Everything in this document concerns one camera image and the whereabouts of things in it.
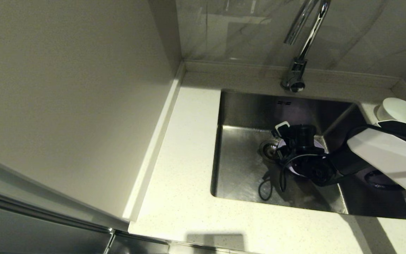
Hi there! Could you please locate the chrome kitchen faucet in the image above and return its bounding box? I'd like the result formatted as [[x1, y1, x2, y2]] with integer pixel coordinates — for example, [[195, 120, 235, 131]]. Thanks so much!
[[281, 0, 332, 93]]

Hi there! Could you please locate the stainless steel sink basin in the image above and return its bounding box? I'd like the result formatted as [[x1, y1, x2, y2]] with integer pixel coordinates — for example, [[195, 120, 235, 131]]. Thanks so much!
[[210, 89, 406, 220]]

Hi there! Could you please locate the purple round plate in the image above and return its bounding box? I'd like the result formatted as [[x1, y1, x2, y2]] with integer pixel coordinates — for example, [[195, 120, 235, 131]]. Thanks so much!
[[277, 138, 327, 175]]

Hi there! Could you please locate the tall beige side panel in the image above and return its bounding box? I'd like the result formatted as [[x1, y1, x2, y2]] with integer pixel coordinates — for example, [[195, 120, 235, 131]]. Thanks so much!
[[0, 0, 184, 222]]

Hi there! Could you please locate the grey under-counter cabinet front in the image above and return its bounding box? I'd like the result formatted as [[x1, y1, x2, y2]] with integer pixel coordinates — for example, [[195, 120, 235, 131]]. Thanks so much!
[[113, 231, 170, 254]]

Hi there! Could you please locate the round metal drain strainer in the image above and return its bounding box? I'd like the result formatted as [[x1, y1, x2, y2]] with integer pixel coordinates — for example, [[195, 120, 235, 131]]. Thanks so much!
[[259, 140, 282, 163]]

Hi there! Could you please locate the grey glossy refrigerator door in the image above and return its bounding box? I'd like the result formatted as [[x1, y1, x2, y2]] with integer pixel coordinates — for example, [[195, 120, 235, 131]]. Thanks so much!
[[0, 199, 113, 254], [0, 151, 130, 233]]

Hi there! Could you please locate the white round bowl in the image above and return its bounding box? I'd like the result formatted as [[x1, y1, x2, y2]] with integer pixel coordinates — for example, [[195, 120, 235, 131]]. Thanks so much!
[[376, 97, 406, 127]]

